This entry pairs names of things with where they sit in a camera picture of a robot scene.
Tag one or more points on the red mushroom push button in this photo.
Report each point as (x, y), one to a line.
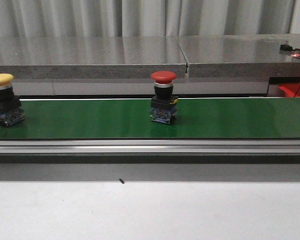
(163, 103)

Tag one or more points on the grey stone countertop slab left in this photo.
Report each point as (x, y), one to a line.
(90, 57)

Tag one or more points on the grey stone countertop slab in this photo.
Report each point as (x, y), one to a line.
(240, 56)
(90, 57)

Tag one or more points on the grey stone countertop slab right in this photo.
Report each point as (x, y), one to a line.
(240, 56)

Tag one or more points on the green conveyor belt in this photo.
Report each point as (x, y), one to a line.
(196, 118)

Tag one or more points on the white cabinet panel under counter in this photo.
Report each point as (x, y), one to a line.
(182, 86)

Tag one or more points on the yellow mushroom push button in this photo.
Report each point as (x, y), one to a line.
(11, 111)

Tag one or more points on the red plastic bin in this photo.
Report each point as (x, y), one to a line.
(290, 89)

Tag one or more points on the black connector plug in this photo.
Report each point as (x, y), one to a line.
(286, 47)

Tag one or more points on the grey curtain backdrop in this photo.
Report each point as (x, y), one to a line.
(147, 18)

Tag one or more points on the aluminium conveyor side rail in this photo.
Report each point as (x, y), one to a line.
(152, 147)

